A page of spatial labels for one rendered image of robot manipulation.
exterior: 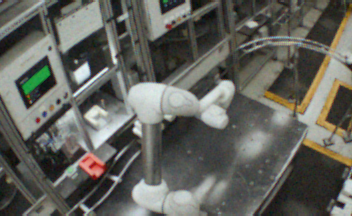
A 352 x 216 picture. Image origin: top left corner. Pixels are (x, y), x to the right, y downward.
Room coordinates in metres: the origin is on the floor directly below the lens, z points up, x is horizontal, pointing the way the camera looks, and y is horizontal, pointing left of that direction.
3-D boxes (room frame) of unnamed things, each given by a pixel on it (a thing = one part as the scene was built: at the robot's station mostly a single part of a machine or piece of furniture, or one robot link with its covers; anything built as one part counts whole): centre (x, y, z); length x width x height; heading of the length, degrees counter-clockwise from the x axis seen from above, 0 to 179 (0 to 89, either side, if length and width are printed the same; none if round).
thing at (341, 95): (2.17, -2.03, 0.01); 1.00 x 0.55 x 0.01; 133
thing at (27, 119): (1.38, 0.81, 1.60); 0.42 x 0.29 x 0.46; 133
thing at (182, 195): (0.95, 0.06, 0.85); 0.18 x 0.16 x 0.22; 60
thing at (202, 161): (1.35, -0.10, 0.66); 1.50 x 1.06 x 0.04; 133
